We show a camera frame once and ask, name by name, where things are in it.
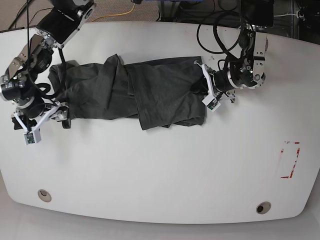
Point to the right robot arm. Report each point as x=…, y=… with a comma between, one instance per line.
x=18, y=84

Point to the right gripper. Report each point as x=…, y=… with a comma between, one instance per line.
x=36, y=109

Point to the dark grey t-shirt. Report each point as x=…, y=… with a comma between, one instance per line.
x=158, y=92

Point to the right table cable grommet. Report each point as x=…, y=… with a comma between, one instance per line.
x=263, y=208

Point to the table cable grommet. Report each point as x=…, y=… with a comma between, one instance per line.
x=263, y=208
x=44, y=195

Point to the left table cable grommet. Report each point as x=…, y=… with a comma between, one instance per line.
x=44, y=195

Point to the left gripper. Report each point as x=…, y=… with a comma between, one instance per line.
x=221, y=82

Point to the red tape rectangle marking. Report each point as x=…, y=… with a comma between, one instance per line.
x=288, y=158

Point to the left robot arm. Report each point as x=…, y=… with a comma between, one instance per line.
x=244, y=64

